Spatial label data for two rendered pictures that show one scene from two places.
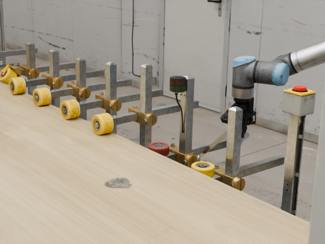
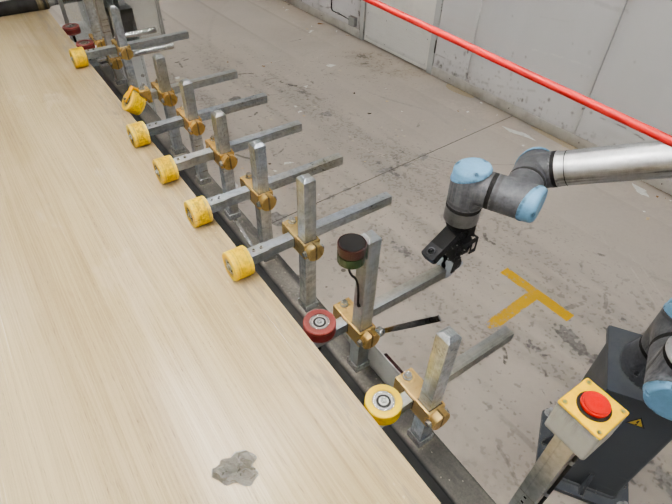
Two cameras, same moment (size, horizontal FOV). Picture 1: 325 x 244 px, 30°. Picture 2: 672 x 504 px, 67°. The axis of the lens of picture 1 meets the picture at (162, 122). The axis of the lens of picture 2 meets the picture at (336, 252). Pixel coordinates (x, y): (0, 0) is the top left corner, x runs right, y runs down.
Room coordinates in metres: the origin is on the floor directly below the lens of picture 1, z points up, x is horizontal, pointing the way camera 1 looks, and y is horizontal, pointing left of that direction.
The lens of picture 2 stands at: (1.38, -0.06, 1.86)
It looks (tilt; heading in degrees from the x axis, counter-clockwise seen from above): 43 degrees down; 3
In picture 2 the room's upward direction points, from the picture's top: 2 degrees clockwise
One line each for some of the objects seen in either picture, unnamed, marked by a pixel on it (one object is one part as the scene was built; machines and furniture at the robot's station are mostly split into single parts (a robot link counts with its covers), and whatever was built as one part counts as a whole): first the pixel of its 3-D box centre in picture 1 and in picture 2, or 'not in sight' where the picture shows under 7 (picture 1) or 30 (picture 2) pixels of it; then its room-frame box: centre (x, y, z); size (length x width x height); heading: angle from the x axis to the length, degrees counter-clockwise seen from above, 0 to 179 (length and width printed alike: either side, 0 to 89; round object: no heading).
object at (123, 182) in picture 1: (118, 180); (235, 465); (1.78, 0.13, 0.91); 0.09 x 0.07 x 0.02; 96
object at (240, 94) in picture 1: (242, 92); (460, 212); (2.42, -0.32, 1.05); 0.10 x 0.09 x 0.05; 39
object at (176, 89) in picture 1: (177, 87); (351, 255); (2.14, -0.05, 1.13); 0.06 x 0.06 x 0.02
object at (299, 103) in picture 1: (298, 102); (584, 419); (1.77, -0.41, 1.18); 0.07 x 0.07 x 0.08; 39
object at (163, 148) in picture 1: (158, 158); (319, 334); (2.14, 0.01, 0.85); 0.08 x 0.08 x 0.11
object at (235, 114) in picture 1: (231, 173); (430, 400); (1.98, -0.25, 0.87); 0.04 x 0.04 x 0.48; 39
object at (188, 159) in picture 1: (180, 156); (354, 324); (2.19, -0.07, 0.85); 0.14 x 0.06 x 0.05; 39
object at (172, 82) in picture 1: (177, 80); (351, 246); (2.14, -0.05, 1.16); 0.06 x 0.06 x 0.02
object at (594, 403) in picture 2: (300, 89); (594, 405); (1.77, -0.41, 1.22); 0.04 x 0.04 x 0.02
